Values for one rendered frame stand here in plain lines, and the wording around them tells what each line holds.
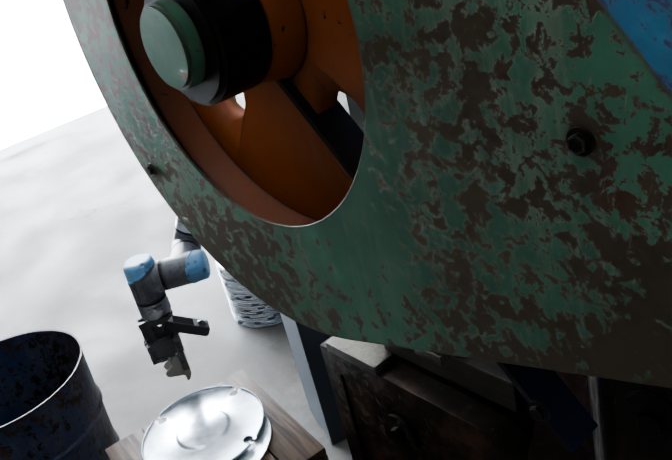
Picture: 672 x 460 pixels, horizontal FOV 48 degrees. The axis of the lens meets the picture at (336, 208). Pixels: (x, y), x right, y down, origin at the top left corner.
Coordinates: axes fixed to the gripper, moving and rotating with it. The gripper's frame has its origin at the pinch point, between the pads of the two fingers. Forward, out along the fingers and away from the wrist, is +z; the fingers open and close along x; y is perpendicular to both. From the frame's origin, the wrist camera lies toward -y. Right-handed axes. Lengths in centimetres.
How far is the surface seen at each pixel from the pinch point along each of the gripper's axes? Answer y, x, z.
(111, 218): 18, -220, 37
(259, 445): -9.7, 33.3, 2.1
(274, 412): -15.7, 24.6, 2.4
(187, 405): 2.9, 10.4, 1.3
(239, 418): -7.7, 22.9, 1.3
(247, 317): -23, -70, 34
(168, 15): -15, 85, -99
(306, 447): -18.8, 39.7, 2.4
